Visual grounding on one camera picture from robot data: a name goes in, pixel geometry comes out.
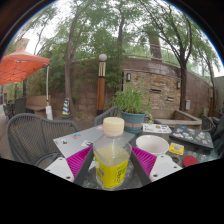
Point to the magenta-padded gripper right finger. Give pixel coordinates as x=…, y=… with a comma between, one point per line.
x=165, y=166

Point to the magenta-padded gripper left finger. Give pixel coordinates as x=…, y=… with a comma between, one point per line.
x=60, y=168

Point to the yellow-labelled clear drink bottle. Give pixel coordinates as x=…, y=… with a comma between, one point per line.
x=111, y=163

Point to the yellow square card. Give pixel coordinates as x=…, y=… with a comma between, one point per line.
x=176, y=148

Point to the white ceramic mug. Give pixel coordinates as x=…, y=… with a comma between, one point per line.
x=151, y=145

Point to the flat round red coaster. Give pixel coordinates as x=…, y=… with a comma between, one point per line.
x=190, y=161

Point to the silver laptop with stickers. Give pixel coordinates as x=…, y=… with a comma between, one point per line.
x=75, y=140

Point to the white printed booklet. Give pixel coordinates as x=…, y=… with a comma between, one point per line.
x=156, y=128

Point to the black laptop with stickers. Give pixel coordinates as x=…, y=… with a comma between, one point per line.
x=191, y=136

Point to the green plant in teal pot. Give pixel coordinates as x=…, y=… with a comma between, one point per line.
x=133, y=121

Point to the yellow and blue striped cone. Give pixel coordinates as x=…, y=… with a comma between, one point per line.
x=66, y=108

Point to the black jacket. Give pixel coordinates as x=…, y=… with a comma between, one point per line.
x=218, y=136

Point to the wooden bench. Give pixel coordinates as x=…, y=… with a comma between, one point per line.
x=36, y=102

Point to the dark patio chairs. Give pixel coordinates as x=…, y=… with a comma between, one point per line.
x=18, y=106

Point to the orange canopy tent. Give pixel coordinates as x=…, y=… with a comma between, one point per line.
x=21, y=66

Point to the grey wall utility box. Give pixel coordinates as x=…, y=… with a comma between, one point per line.
x=187, y=104

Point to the black wall lantern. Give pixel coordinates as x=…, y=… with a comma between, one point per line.
x=128, y=77
x=178, y=85

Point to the wooden lamp post with globe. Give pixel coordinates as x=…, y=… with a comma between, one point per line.
x=100, y=93

